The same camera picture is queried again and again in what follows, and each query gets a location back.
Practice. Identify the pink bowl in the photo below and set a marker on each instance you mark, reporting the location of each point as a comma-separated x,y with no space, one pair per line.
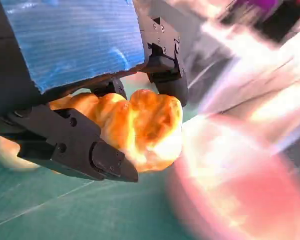
240,195

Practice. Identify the orange toy bread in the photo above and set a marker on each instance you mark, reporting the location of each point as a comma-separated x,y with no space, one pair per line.
139,125

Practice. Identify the round beige toy bun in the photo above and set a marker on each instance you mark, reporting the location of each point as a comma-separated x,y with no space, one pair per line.
4,152

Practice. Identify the pink purple display screen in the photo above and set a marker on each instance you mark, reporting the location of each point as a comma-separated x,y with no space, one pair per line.
257,6

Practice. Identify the green cutting mat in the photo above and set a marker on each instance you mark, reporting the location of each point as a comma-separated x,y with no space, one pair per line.
64,205

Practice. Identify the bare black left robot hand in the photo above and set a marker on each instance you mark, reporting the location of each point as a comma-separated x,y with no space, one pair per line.
72,42

